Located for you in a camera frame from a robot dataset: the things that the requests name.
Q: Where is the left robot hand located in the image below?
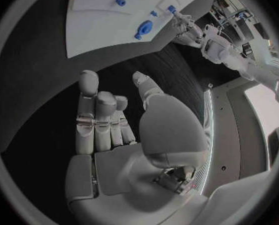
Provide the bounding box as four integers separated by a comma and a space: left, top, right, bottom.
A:
171, 12, 207, 49

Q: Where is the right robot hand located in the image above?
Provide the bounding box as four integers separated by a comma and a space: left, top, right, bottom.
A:
64, 69, 212, 225

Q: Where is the white task board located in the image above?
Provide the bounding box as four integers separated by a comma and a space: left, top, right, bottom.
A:
65, 0, 210, 59

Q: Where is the blue gear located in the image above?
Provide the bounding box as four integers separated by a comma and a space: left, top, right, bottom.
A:
133, 19, 155, 41

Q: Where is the workshop equipment rack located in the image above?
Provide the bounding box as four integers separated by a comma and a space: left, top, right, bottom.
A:
210, 0, 276, 61

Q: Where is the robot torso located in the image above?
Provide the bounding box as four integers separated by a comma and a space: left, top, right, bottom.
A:
198, 81, 279, 201

